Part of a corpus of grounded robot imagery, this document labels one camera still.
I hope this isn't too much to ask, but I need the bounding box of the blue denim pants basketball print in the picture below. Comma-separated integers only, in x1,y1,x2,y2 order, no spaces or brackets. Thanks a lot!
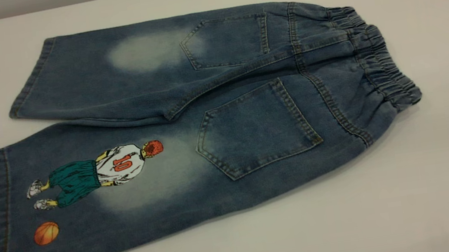
0,0,440,252

